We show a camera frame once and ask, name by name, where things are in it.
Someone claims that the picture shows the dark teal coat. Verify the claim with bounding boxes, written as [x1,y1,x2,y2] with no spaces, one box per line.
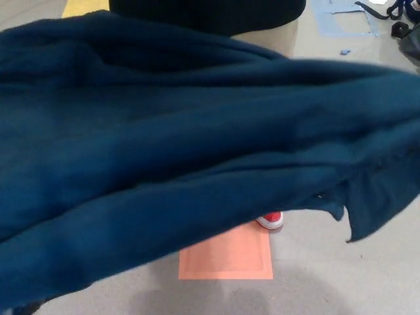
[0,9,420,315]

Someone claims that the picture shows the black looped strap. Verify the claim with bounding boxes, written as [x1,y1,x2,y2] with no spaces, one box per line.
[386,0,408,20]

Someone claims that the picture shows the blue floor tape rectangle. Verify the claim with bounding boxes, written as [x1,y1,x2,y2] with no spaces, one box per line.
[314,0,382,39]

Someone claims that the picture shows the orange floor tape rectangle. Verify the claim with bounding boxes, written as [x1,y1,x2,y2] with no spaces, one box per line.
[178,220,274,280]

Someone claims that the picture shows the person's black sweater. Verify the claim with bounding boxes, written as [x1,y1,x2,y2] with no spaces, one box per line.
[110,0,308,34]

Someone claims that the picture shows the yellow floor tape patch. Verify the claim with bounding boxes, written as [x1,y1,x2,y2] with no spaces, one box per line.
[62,0,110,19]

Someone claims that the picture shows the black bag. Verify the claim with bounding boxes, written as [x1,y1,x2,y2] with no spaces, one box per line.
[390,22,420,62]

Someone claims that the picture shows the person's khaki cargo trousers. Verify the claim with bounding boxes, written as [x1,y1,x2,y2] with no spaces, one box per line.
[226,14,299,62]

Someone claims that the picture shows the person's left red white sneaker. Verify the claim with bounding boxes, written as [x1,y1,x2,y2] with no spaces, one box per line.
[255,211,284,230]

